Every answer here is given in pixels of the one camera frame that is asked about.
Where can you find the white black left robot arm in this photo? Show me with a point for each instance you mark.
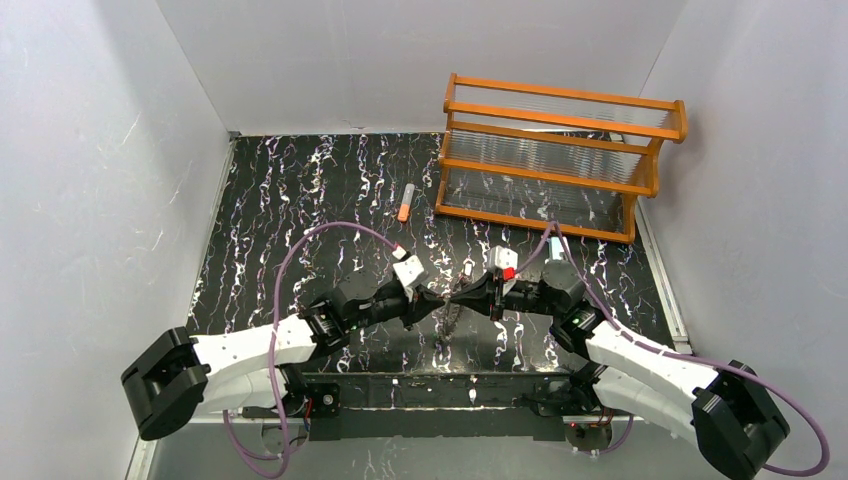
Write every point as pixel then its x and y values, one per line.
pixel 181 375

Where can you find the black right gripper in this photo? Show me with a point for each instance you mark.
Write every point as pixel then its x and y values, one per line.
pixel 496 299

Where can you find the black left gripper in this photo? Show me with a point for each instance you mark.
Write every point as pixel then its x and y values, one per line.
pixel 411 306

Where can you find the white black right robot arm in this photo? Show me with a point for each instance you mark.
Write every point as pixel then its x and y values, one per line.
pixel 731 419

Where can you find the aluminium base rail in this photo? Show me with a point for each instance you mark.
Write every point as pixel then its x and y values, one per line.
pixel 475 426

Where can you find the grey orange marker pen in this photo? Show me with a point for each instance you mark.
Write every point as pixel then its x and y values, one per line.
pixel 406 201

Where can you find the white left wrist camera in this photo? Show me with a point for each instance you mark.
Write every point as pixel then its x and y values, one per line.
pixel 408 269

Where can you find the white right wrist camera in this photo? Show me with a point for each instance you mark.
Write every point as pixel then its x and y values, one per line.
pixel 502 263

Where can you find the orange wooden two-tier shelf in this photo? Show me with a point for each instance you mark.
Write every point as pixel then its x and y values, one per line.
pixel 525 155

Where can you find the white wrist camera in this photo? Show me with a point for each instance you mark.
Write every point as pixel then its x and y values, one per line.
pixel 408 269
pixel 502 263

